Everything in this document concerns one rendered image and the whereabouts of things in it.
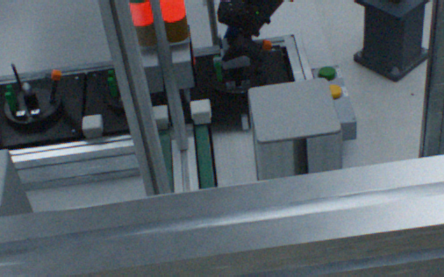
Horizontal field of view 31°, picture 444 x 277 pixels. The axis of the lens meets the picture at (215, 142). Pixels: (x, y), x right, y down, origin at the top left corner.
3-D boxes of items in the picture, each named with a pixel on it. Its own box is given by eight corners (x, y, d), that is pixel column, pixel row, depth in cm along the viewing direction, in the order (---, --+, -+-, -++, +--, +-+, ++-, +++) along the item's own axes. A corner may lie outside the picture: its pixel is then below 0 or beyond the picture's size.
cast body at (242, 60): (247, 54, 191) (245, 31, 187) (250, 66, 188) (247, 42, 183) (213, 60, 191) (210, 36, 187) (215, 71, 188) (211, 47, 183)
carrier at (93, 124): (181, 64, 204) (174, 24, 195) (187, 127, 186) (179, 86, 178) (88, 77, 204) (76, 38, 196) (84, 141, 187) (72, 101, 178)
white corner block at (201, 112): (211, 110, 190) (209, 97, 187) (212, 124, 186) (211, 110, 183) (191, 113, 190) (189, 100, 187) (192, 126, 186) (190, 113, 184)
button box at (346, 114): (339, 82, 199) (339, 63, 195) (356, 139, 184) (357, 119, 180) (311, 87, 200) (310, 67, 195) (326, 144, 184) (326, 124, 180)
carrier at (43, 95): (86, 78, 204) (75, 38, 196) (83, 141, 187) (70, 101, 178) (-7, 91, 204) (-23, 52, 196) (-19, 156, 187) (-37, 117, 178)
